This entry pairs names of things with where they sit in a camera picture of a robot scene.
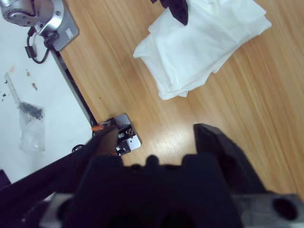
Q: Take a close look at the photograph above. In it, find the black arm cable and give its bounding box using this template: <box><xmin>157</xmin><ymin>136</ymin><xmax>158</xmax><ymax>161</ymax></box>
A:
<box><xmin>24</xmin><ymin>25</ymin><xmax>59</xmax><ymax>64</ymax></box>

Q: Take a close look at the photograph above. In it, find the clear plastic bag with screws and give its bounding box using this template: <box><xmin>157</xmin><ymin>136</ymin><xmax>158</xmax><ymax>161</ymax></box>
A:
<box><xmin>4</xmin><ymin>72</ymin><xmax>46</xmax><ymax>152</ymax></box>

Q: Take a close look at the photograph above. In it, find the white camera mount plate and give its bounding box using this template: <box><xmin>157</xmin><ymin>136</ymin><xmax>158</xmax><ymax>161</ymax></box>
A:
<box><xmin>99</xmin><ymin>113</ymin><xmax>143</xmax><ymax>157</ymax></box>

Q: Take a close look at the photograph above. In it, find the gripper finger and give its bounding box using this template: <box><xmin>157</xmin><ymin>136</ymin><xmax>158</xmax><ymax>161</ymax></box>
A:
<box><xmin>160</xmin><ymin>0</ymin><xmax>190</xmax><ymax>26</ymax></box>
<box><xmin>71</xmin><ymin>127</ymin><xmax>119</xmax><ymax>190</ymax></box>
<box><xmin>193</xmin><ymin>123</ymin><xmax>268</xmax><ymax>194</ymax></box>

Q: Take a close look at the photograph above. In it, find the white t-shirt with black print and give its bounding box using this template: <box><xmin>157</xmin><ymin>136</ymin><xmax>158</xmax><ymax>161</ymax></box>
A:
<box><xmin>133</xmin><ymin>0</ymin><xmax>273</xmax><ymax>100</ymax></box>

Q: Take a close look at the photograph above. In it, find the dark camera post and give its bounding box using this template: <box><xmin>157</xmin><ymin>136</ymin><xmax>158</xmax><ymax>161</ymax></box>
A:
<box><xmin>0</xmin><ymin>136</ymin><xmax>105</xmax><ymax>209</ymax></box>

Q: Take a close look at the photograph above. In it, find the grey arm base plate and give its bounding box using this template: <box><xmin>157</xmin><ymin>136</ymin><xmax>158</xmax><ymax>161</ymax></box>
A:
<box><xmin>40</xmin><ymin>6</ymin><xmax>80</xmax><ymax>52</ymax></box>

